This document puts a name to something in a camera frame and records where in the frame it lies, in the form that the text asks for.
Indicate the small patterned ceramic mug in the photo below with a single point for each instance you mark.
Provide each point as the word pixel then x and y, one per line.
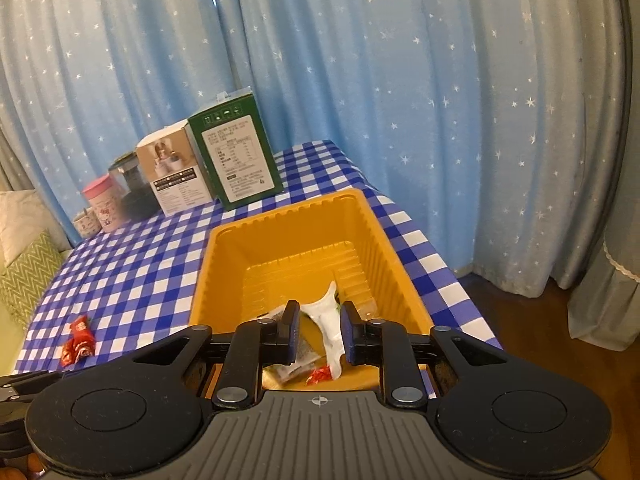
pixel 86 223

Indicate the pale yellow sofa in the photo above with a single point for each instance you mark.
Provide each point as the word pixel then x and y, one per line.
pixel 12 337

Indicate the large red snack packet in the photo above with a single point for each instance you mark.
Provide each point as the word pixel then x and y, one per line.
pixel 81 344

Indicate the pink hello kitty cup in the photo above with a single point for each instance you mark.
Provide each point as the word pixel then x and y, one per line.
pixel 105 198

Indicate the grey lace trimmed cover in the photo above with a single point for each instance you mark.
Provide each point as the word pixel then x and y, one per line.
pixel 604 308

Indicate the yellow green candy packet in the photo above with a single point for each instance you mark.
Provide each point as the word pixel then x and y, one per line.
pixel 310 331

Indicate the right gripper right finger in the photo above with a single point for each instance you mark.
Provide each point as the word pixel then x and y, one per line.
pixel 386 345

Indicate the white quilted pillow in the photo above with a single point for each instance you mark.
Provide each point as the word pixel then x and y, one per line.
pixel 23 217

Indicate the blue star curtain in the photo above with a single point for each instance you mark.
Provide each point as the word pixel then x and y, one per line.
pixel 494 123

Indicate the white green snack pouch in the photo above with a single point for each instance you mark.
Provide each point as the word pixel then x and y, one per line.
pixel 326 314

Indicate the orange plastic tray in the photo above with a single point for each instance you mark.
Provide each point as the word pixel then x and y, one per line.
pixel 299 252

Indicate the grey seaweed snack packet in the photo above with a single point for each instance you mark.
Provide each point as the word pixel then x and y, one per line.
pixel 286 352

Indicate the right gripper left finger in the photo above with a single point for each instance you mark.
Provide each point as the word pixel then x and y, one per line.
pixel 239 385

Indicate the green carton box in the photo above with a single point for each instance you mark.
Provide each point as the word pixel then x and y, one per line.
pixel 235 149

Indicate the green chevron pillow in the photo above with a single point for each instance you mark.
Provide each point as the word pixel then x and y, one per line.
pixel 28 276

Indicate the blue white checkered tablecloth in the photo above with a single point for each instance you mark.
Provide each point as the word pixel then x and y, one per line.
pixel 137 284

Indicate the white beige product box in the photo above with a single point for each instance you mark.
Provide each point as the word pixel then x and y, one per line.
pixel 170 162

